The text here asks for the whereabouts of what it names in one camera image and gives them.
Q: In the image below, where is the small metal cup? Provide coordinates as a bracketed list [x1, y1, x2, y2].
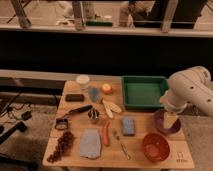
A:
[88, 108, 99, 124]

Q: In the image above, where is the green plastic tray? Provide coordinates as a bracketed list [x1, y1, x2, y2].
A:
[122, 76, 168, 110]

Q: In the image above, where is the black rectangular eraser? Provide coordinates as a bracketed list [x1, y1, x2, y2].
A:
[65, 94, 84, 102]

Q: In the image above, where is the green box on shelf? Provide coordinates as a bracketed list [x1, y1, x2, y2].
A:
[86, 21, 113, 27]

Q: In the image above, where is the black handled knife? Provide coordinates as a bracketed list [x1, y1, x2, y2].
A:
[62, 105, 93, 118]

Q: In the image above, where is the purple bowl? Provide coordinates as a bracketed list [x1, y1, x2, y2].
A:
[154, 109, 181, 135]

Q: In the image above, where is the white paper cup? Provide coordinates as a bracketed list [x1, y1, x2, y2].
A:
[76, 75, 90, 91]

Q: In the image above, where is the bunch of dark grapes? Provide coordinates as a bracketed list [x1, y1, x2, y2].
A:
[47, 131, 74, 163]

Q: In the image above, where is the orange carrot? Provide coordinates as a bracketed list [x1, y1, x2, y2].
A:
[102, 121, 110, 146]

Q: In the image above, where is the grey folded cloth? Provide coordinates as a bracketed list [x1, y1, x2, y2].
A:
[79, 129, 101, 159]

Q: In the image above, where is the red orange bowl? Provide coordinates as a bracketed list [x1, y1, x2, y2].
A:
[142, 133, 170, 162]

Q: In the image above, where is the wooden folding table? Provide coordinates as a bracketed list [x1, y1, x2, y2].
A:
[43, 82, 194, 169]

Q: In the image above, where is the orange round fruit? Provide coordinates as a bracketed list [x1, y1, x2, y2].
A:
[101, 83, 113, 94]

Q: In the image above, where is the blue crumpled cloth piece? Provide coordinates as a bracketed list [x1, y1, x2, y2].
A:
[88, 87, 101, 102]

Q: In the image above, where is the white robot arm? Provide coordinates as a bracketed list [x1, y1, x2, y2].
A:
[160, 66, 213, 128]

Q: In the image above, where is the blue sponge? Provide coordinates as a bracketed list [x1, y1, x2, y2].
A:
[122, 117, 135, 136]

